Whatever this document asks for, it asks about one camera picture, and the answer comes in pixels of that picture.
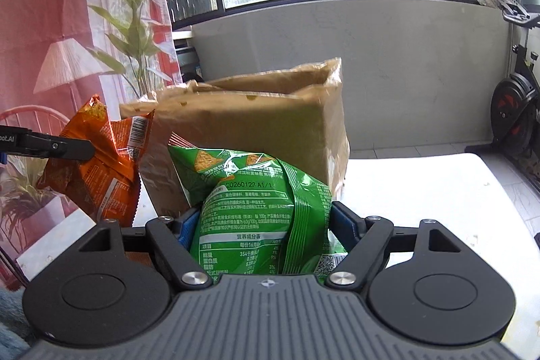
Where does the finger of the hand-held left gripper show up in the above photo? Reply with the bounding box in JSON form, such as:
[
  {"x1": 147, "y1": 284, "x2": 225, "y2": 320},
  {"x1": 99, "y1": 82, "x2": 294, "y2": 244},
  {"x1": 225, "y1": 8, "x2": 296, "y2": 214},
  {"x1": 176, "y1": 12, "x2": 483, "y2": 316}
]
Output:
[{"x1": 31, "y1": 131, "x2": 96, "y2": 162}]

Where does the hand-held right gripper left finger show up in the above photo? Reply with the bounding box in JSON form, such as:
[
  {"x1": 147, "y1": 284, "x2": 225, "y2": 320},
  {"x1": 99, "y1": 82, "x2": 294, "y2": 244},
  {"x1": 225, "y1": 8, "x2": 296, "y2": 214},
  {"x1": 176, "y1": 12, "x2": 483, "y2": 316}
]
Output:
[{"x1": 78, "y1": 207, "x2": 214, "y2": 290}]

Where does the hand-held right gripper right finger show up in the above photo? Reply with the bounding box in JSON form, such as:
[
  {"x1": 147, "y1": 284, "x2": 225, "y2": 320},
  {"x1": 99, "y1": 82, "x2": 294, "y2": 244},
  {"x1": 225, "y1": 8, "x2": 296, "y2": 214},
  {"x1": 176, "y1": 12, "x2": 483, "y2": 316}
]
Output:
[{"x1": 327, "y1": 200, "x2": 465, "y2": 290}]

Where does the orange chip bag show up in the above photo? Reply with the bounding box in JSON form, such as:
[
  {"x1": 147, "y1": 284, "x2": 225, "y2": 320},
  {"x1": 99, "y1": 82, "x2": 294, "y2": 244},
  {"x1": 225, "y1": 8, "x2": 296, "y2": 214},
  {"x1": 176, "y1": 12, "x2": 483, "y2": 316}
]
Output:
[{"x1": 36, "y1": 93, "x2": 155, "y2": 228}]

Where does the green chip bag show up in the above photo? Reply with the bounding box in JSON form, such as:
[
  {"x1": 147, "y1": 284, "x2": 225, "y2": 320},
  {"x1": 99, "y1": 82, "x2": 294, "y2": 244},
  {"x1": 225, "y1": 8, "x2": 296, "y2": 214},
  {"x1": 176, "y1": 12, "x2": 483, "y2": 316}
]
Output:
[{"x1": 168, "y1": 133, "x2": 349, "y2": 287}]

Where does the brown cardboard box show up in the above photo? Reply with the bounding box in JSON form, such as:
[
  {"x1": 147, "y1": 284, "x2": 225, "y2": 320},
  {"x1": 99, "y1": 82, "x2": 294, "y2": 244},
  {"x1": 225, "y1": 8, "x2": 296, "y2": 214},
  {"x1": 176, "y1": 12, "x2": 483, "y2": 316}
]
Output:
[{"x1": 119, "y1": 57, "x2": 351, "y2": 218}]

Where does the white appliance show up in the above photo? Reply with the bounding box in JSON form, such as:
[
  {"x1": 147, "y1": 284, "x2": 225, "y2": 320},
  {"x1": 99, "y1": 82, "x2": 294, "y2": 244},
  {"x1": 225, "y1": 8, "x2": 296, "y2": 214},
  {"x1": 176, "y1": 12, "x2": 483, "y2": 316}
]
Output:
[{"x1": 173, "y1": 29, "x2": 204, "y2": 84}]

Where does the blue fuzzy cloth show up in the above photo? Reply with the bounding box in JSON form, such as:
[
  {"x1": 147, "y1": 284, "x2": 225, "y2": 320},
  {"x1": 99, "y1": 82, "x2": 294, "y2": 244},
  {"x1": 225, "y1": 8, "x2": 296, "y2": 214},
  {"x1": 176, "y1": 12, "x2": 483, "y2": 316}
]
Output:
[{"x1": 0, "y1": 286, "x2": 39, "y2": 360}]

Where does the black exercise bike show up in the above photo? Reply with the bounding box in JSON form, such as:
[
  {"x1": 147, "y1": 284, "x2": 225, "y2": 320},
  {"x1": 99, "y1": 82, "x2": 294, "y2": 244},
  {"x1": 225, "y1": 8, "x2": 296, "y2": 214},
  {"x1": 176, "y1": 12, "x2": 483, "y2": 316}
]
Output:
[{"x1": 464, "y1": 0, "x2": 540, "y2": 192}]

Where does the red printed wall cloth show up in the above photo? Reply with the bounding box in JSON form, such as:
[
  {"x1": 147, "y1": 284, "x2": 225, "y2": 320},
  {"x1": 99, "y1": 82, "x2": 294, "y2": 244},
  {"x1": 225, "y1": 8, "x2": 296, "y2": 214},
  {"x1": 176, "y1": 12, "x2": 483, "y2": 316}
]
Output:
[{"x1": 0, "y1": 0, "x2": 183, "y2": 293}]

